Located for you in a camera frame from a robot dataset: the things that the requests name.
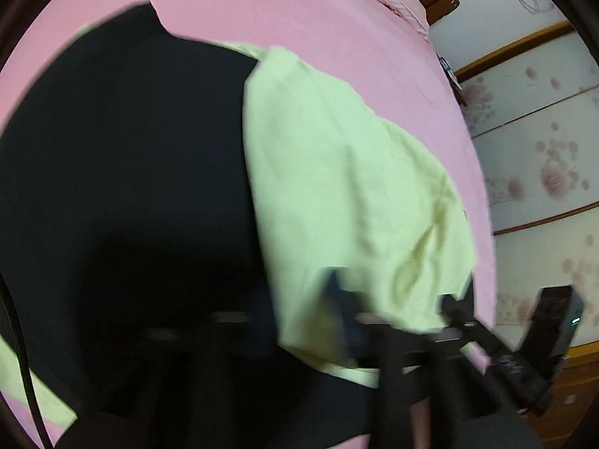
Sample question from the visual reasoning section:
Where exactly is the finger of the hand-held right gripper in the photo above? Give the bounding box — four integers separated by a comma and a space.
439, 292, 504, 366

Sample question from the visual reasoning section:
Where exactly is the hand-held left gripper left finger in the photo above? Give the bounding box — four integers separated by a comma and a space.
61, 297, 284, 449

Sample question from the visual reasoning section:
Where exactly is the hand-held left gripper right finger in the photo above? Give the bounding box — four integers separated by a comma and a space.
325, 269, 546, 449

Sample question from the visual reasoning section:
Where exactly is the green and black jacket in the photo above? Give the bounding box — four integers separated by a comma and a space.
0, 2, 479, 449

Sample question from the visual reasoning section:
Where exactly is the floral wardrobe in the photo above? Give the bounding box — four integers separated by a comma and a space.
455, 21, 599, 449

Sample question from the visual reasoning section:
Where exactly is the bed with pink sheet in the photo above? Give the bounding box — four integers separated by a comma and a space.
0, 0, 498, 449

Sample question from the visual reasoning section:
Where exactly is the black cable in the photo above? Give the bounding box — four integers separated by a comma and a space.
0, 272, 54, 449

